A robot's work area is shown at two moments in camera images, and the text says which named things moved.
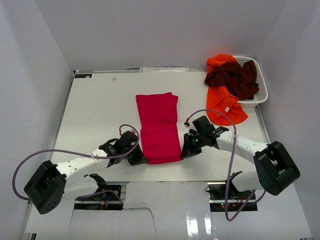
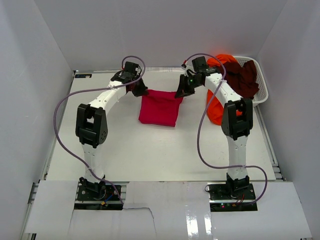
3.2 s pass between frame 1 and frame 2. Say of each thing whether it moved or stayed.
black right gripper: moved
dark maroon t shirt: stayed
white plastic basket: stayed
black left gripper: moved
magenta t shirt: moved
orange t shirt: stayed
